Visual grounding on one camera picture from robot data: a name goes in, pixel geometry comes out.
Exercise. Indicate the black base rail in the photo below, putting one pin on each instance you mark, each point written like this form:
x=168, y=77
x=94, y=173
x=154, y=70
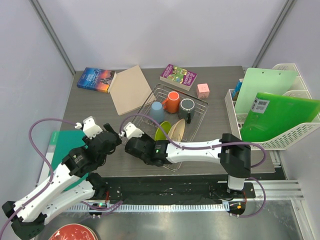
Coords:
x=171, y=190

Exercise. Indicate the grey mug black handle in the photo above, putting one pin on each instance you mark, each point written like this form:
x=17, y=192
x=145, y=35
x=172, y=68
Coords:
x=186, y=110

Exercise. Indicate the teal notebook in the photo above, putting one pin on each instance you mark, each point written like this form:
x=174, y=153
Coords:
x=64, y=141

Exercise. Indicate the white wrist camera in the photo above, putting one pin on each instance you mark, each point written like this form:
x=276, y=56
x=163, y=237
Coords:
x=89, y=127
x=131, y=131

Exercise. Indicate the purple children's book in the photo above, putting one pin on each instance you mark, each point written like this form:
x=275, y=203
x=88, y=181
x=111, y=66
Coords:
x=178, y=77

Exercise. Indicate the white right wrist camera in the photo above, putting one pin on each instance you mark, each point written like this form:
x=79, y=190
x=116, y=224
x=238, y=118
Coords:
x=131, y=131

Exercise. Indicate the blue fantasy book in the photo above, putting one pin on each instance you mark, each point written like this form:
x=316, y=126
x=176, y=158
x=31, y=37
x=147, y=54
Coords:
x=96, y=79

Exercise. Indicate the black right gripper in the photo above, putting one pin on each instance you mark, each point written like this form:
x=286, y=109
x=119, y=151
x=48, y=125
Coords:
x=145, y=136

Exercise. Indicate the bright green folder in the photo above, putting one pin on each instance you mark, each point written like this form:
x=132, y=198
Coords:
x=271, y=115

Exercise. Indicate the blue small book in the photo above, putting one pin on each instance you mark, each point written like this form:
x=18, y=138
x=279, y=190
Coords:
x=237, y=89

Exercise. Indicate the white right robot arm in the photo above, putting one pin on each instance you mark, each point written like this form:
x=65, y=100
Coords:
x=229, y=152

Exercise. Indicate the orange mug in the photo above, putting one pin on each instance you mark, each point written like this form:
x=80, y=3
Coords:
x=172, y=102

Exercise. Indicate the pink cube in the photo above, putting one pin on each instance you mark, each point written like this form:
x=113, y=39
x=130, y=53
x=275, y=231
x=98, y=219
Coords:
x=202, y=90

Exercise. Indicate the metal wire dish rack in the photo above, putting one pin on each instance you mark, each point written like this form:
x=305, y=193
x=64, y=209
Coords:
x=160, y=92

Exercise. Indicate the beige floral plate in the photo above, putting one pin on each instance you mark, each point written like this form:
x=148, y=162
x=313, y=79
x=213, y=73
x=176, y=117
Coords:
x=176, y=132

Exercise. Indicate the blue plastic cup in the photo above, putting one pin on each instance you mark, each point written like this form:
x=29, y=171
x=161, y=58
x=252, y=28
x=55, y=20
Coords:
x=156, y=112

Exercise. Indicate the light green clipboard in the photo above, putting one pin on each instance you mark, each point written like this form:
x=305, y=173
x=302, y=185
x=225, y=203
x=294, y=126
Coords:
x=259, y=80

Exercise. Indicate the lime green plate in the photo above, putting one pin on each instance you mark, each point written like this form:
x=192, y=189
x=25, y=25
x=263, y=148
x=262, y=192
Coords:
x=159, y=134

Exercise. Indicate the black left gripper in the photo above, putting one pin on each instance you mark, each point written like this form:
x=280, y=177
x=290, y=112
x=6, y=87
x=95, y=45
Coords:
x=119, y=142

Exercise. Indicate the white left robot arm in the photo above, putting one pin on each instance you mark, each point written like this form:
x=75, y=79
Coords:
x=74, y=180

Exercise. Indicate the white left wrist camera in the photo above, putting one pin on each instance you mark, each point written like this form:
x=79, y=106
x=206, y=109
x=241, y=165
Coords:
x=89, y=127

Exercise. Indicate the beige notebook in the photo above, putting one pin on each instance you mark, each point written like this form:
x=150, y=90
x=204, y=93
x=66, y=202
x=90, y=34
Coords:
x=130, y=90

